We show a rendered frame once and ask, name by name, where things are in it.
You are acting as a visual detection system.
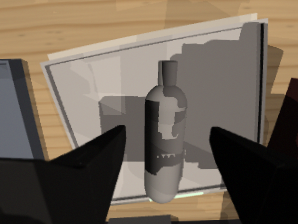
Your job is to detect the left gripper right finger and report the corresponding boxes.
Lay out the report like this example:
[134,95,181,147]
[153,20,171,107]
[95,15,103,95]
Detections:
[209,127,298,224]

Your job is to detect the silver co2 cylinder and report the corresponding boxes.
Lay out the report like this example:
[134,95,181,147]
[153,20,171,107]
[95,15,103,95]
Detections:
[144,60,187,204]

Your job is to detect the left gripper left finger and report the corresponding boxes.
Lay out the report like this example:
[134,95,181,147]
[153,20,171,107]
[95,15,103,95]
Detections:
[0,125,126,224]

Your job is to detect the red open-top box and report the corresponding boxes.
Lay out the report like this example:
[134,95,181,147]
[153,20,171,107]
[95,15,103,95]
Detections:
[267,78,298,158]

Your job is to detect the grey digital scale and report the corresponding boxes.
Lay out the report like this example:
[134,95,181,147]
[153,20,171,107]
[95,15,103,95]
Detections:
[40,13,268,206]

